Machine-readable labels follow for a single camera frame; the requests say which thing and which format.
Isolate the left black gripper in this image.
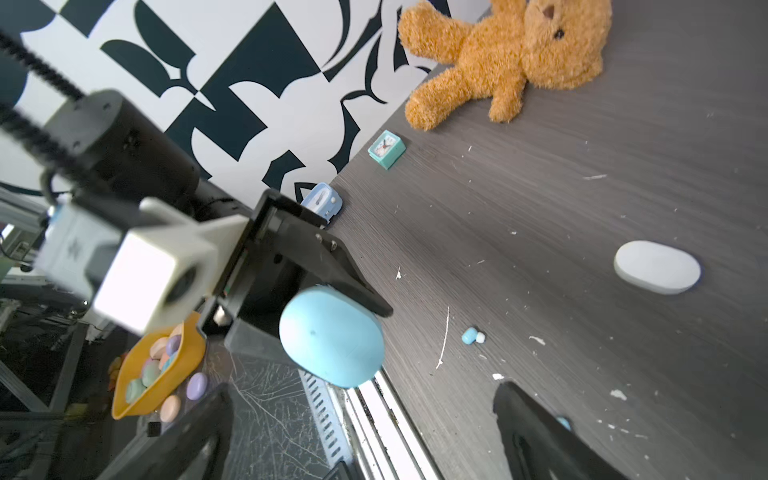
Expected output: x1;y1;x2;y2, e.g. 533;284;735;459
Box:
197;189;394;360

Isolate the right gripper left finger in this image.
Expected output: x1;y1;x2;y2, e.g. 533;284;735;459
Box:
99;384;234;479

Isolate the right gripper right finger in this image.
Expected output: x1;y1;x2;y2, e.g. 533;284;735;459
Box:
493;382;624;480

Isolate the blue earbud charging case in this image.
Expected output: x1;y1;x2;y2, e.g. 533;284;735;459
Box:
279;286;385;389

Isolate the white earbud charging case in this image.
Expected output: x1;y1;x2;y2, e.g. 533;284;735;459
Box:
613;240;702;295

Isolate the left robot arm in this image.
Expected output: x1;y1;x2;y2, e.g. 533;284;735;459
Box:
1;34;393;384

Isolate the peach pebble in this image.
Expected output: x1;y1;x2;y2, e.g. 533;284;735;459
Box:
159;395;181;424

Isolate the blue alarm clock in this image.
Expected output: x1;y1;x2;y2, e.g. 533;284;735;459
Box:
301;183;343;223

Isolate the yellow bowl of pebbles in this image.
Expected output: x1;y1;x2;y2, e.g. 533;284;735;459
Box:
111;313;206;420

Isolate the green alarm clock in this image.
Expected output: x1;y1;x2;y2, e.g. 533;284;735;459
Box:
367;130;406;170

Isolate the brown teddy bear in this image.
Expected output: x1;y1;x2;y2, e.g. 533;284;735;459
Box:
398;0;612;131

